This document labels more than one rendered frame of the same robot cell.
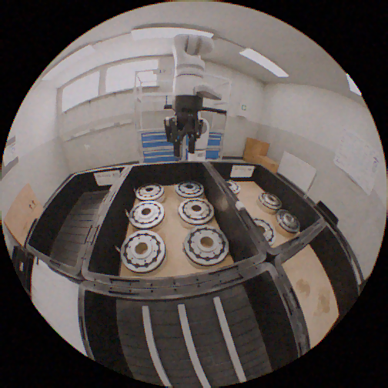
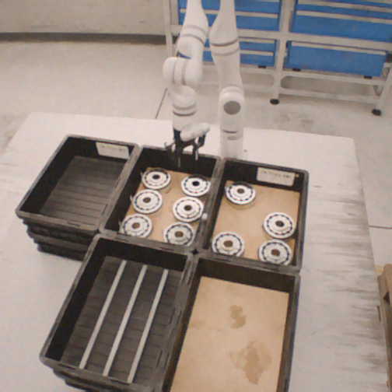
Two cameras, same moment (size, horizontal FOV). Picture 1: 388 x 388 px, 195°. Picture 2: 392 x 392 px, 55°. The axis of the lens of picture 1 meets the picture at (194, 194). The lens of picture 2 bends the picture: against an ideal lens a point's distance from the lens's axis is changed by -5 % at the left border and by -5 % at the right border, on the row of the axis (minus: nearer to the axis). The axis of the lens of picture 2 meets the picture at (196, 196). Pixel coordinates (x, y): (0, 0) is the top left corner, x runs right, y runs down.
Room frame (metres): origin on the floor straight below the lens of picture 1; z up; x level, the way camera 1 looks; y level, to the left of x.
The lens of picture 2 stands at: (-0.47, -0.43, 1.86)
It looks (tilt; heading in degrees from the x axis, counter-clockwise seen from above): 49 degrees down; 29
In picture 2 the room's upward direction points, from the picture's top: 1 degrees counter-clockwise
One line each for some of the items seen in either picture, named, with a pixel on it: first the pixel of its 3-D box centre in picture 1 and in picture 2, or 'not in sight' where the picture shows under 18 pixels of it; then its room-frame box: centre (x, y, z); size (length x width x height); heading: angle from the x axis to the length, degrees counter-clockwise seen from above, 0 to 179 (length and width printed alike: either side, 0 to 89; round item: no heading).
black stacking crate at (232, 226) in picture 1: (169, 210); (166, 203); (0.21, 0.06, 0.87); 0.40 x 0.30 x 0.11; 14
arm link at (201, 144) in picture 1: (197, 135); (232, 109); (0.60, 0.00, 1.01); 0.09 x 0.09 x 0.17; 25
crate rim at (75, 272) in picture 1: (73, 202); (80, 178); (0.14, 0.35, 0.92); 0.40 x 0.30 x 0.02; 14
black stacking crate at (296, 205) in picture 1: (258, 200); (256, 219); (0.28, -0.23, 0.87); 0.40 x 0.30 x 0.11; 14
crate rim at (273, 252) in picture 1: (263, 188); (257, 209); (0.28, -0.23, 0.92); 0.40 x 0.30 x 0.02; 14
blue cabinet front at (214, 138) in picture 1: (203, 145); (341, 38); (2.25, -0.12, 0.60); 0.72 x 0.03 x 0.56; 109
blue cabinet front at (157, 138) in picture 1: (162, 146); (227, 28); (1.99, 0.64, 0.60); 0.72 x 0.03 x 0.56; 109
